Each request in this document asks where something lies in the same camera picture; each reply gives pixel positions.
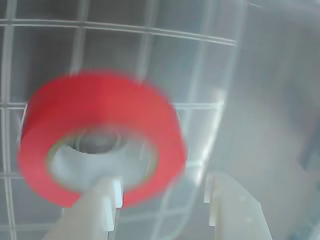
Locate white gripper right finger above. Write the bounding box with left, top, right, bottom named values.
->
left=203, top=171, right=274, bottom=240

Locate red tape roll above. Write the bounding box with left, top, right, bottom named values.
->
left=15, top=66, right=189, bottom=210

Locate clear plastic box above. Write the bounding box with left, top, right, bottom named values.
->
left=0, top=0, right=320, bottom=240

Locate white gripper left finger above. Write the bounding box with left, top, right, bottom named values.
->
left=42, top=175, right=125, bottom=240

